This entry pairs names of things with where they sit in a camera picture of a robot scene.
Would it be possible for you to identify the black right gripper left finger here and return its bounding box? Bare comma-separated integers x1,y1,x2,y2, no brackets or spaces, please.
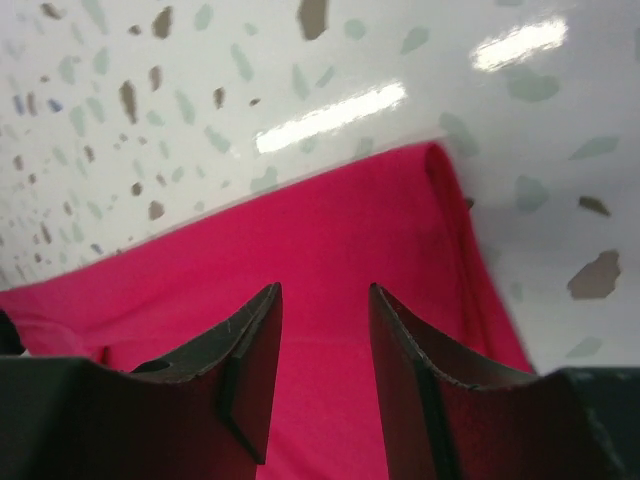
1,283,282,479

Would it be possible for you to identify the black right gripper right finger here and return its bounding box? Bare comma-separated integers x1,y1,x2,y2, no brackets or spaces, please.
369,284,639,479

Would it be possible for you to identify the pink t shirt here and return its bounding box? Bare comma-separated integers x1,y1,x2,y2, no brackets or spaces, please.
1,143,530,479

